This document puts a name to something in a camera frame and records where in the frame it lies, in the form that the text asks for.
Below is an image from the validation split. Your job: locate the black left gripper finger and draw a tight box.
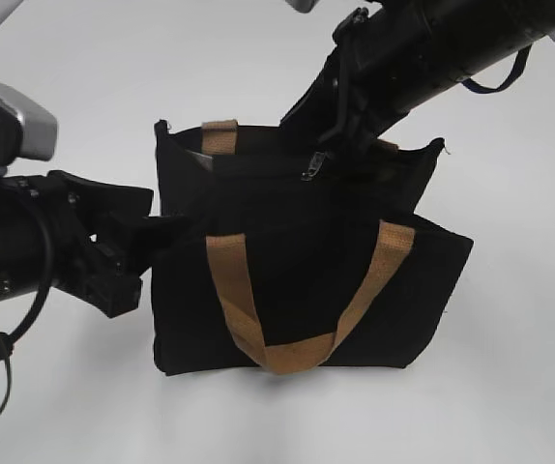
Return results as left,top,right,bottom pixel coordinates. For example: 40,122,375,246
127,216,191,266

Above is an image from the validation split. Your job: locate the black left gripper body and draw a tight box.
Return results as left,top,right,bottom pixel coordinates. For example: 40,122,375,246
1,170,154,318

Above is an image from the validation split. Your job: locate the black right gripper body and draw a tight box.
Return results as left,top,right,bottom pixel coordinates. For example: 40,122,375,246
279,9,402,155

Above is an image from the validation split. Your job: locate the silver zipper pull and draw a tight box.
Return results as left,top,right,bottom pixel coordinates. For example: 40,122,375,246
301,152,329,182

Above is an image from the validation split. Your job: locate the black canvas tote bag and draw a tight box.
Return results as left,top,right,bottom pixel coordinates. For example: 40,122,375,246
151,120,473,376

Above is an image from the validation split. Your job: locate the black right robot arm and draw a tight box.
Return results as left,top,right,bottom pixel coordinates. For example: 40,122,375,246
279,0,555,154

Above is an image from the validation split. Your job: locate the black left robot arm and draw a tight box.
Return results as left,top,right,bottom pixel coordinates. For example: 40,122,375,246
0,170,189,362

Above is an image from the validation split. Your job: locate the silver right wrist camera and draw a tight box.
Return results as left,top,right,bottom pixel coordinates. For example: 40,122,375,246
285,0,320,14

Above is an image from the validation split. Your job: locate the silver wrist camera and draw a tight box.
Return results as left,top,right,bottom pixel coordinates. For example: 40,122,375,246
285,0,320,14
0,82,58,167

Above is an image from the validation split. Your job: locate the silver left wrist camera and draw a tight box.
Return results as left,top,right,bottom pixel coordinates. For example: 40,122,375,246
0,82,58,167

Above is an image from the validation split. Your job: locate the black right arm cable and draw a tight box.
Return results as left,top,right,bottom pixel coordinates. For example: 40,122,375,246
460,45,533,96

